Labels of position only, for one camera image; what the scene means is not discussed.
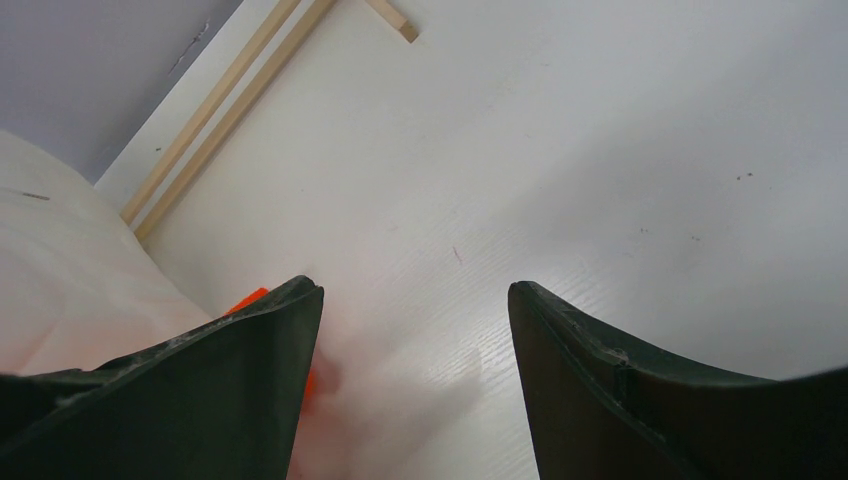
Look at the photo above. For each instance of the white garment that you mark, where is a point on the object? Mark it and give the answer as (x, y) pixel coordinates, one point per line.
(77, 289)

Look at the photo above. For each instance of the orange mesh shorts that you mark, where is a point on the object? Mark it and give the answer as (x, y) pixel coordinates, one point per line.
(248, 301)

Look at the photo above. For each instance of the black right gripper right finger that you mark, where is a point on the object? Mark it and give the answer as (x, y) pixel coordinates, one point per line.
(604, 404)

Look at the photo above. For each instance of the wooden clothes rack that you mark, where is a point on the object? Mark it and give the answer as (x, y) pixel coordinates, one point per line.
(204, 109)

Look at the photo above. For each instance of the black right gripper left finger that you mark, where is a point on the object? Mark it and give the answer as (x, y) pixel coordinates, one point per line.
(221, 401)

